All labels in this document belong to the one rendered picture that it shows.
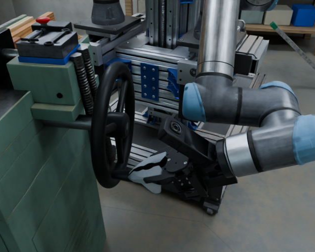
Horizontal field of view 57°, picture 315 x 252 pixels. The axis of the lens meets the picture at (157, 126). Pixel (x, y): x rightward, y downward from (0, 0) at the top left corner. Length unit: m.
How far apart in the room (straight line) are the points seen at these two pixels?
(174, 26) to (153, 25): 0.10
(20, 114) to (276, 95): 0.50
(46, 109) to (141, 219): 0.96
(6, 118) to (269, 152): 0.48
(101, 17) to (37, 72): 0.76
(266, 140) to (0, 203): 0.50
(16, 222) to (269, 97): 0.57
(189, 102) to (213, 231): 1.00
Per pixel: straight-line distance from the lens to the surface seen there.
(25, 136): 0.68
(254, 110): 0.56
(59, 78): 0.63
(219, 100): 0.56
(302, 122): 0.51
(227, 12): 0.63
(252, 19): 3.55
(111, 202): 1.58
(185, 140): 0.51
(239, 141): 0.51
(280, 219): 1.61
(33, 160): 0.72
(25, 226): 0.75
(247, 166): 0.51
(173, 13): 1.33
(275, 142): 0.50
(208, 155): 0.53
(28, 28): 0.98
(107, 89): 0.56
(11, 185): 0.67
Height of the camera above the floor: 1.20
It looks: 36 degrees down
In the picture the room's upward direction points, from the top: straight up
